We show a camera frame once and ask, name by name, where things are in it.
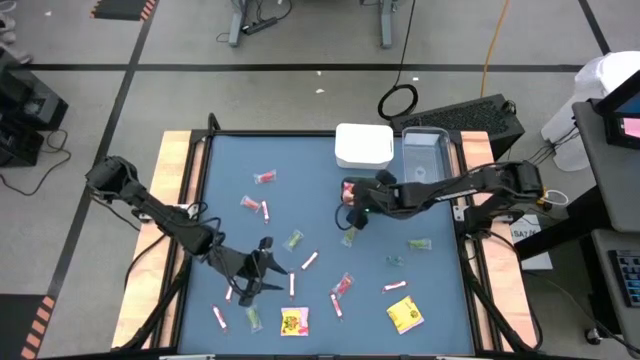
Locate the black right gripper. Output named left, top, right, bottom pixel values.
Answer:
left=346, top=170, right=399, bottom=230

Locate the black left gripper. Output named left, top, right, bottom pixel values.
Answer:
left=207, top=236, right=290, bottom=308

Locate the small teal plastic bin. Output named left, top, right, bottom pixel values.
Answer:
left=340, top=175, right=389, bottom=212

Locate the white plastic bin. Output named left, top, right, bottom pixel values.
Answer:
left=334, top=122, right=395, bottom=170

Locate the clear plastic bin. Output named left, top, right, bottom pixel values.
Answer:
left=401, top=126, right=456, bottom=200

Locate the wooden table side board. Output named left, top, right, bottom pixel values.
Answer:
left=110, top=130, right=207, bottom=350
left=452, top=130, right=539, bottom=351

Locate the black computer tower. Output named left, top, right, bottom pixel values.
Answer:
left=389, top=93, right=526, bottom=162

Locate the grey desk leg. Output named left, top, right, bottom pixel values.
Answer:
left=227, top=0, right=249, bottom=49
left=377, top=0, right=397, bottom=50

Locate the white printed paper sheet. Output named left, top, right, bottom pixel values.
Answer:
left=509, top=213, right=554, bottom=271

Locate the black power strip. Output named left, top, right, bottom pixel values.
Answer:
left=241, top=16, right=279, bottom=36

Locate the black desk base beam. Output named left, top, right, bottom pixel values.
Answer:
left=514, top=187, right=609, bottom=261

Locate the grey keyboard desk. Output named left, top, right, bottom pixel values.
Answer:
left=589, top=227, right=640, bottom=360

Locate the grey desk top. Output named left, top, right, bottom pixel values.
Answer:
left=571, top=99, right=640, bottom=234

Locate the black orange-striped floor mat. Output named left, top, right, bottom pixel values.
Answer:
left=0, top=293, right=57, bottom=360
left=89, top=0, right=154, bottom=22

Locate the black pink-screen display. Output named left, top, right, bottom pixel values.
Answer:
left=602, top=113, right=640, bottom=150

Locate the white plastic cover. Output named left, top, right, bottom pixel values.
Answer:
left=539, top=49, right=640, bottom=174

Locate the black keyboard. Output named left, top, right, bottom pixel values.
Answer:
left=607, top=248, right=640, bottom=309

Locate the black monitor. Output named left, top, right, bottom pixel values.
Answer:
left=593, top=68, right=640, bottom=119

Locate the black equipment cart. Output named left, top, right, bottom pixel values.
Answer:
left=0, top=47, right=70, bottom=169

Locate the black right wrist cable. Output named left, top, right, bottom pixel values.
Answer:
left=333, top=201, right=354, bottom=233

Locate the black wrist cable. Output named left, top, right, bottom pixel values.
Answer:
left=187, top=199, right=264, bottom=301
left=333, top=201, right=354, bottom=233

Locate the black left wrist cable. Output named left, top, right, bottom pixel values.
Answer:
left=187, top=199, right=264, bottom=301

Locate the black hanging coiled cable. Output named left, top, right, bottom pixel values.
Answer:
left=376, top=0, right=419, bottom=122

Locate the yellow hanging cable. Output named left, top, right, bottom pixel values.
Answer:
left=479, top=0, right=512, bottom=99

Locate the black floor cable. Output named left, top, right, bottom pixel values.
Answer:
left=0, top=128, right=73, bottom=197

